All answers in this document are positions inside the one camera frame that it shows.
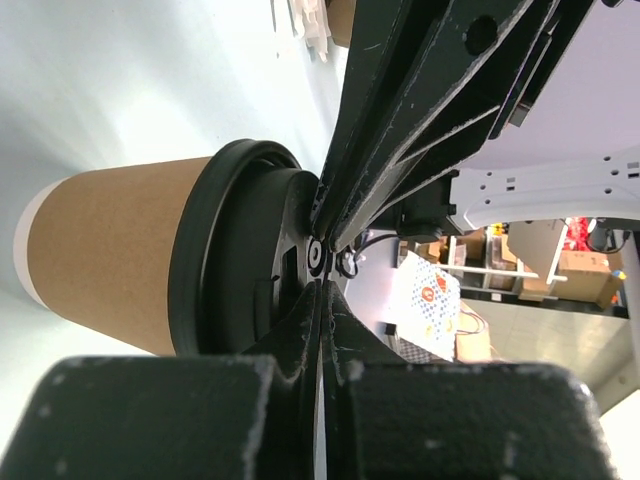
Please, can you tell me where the brown cardboard boxes background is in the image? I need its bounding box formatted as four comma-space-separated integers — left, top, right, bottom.
394, 217, 630, 318

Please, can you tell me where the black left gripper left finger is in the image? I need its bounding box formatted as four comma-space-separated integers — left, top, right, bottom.
1, 282, 322, 479

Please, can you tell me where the bundle of white wrapped straws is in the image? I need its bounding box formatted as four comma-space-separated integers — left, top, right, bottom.
269, 0, 332, 63

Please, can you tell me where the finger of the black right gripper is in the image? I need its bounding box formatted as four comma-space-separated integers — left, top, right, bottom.
311, 0, 592, 252

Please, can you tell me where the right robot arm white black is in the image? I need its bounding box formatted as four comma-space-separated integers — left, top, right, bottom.
311, 0, 639, 252

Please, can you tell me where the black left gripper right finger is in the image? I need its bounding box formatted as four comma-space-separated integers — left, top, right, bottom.
321, 282, 617, 479

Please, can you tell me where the brown paper coffee cup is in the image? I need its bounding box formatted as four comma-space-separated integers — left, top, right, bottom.
13, 157, 209, 355

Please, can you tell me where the black plastic cup lid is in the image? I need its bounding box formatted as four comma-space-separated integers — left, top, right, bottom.
167, 139, 318, 356

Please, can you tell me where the patterned white shopping bag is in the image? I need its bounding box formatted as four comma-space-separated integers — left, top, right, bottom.
387, 252, 460, 361

